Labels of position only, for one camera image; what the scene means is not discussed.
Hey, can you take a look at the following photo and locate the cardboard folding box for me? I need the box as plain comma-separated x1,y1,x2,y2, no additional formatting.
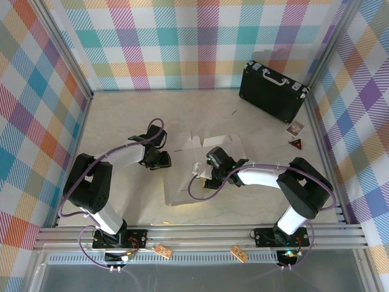
162,131,247,207

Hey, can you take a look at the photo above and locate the wide aluminium extrusion beam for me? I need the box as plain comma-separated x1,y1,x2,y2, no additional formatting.
32,224,370,251

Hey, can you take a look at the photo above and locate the orange printed tag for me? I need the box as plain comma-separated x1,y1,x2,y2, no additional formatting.
154,245,173,259
230,245,249,262

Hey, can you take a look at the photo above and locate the small picture card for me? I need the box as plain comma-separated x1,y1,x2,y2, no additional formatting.
284,120,305,137

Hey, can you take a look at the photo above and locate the grey metal tray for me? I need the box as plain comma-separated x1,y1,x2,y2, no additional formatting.
23,243,379,292

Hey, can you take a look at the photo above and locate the small black controller board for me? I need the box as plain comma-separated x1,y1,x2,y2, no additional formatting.
105,251,136,265
275,248,305,263

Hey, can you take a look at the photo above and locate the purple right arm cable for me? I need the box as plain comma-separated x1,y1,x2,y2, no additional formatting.
187,163,338,271

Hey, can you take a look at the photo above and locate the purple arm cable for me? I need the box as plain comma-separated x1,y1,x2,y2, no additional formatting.
57,117,167,270
187,163,338,271

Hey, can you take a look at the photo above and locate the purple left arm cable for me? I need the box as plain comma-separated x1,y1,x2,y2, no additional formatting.
57,117,167,270

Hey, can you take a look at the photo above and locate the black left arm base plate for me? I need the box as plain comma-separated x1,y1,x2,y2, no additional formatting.
92,229,149,249

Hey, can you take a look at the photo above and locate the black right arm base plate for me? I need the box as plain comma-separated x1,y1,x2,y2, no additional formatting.
253,226,311,248

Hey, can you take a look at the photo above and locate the grey slotted cable duct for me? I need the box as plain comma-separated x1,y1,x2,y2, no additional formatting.
48,254,280,265

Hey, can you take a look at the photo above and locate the aluminium side rail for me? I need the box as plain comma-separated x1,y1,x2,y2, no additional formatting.
303,89,350,226
52,92,94,229

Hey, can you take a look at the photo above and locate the black briefcase silver handle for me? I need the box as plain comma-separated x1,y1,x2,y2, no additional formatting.
238,60,311,125

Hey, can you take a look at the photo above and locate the aluminium corner post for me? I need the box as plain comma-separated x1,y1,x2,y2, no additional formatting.
305,0,367,92
29,0,94,100

